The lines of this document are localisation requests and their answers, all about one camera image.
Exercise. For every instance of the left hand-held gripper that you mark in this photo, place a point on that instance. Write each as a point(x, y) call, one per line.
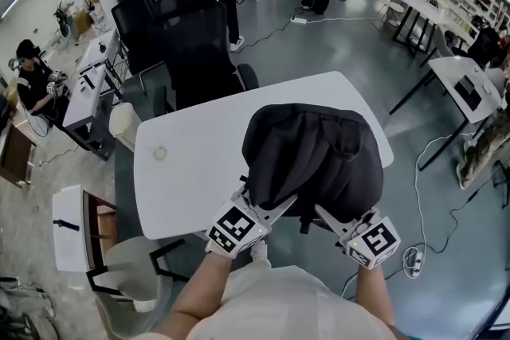
point(235, 229)

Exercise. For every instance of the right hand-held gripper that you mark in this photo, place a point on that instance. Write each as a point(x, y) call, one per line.
point(374, 243)

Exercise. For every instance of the black backpack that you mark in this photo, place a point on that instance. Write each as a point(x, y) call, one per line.
point(311, 155)

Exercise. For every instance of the person's right forearm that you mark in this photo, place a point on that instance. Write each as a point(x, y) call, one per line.
point(374, 290)

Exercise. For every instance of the person's left forearm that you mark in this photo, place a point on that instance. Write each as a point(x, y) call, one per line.
point(199, 290)

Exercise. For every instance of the white table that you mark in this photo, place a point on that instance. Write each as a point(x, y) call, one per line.
point(191, 187)

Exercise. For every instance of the white power strip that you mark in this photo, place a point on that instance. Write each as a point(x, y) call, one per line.
point(414, 260)
point(299, 20)

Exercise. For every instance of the person's cream shirt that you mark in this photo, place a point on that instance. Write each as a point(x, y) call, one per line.
point(287, 306)

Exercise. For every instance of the beige chair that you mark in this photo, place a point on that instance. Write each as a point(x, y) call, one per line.
point(127, 274)

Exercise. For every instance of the cream padded chair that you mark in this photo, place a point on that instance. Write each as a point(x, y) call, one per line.
point(123, 123)

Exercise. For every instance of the black tray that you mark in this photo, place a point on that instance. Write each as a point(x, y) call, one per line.
point(468, 93)

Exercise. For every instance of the black office chair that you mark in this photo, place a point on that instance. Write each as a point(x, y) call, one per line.
point(195, 48)

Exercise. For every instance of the grey desk with black legs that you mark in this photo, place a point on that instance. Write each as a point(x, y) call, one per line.
point(458, 71)

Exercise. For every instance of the white cabinet with wooden inside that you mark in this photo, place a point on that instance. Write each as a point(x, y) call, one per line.
point(67, 247)

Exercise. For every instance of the grey desk with drawers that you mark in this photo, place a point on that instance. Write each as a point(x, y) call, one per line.
point(85, 103)

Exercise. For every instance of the black mesh chair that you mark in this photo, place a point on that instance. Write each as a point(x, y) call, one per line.
point(131, 36)

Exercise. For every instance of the brown wooden cabinet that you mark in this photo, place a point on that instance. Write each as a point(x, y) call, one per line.
point(14, 155)

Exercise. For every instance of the black frame table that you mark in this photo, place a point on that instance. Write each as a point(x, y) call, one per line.
point(422, 10)

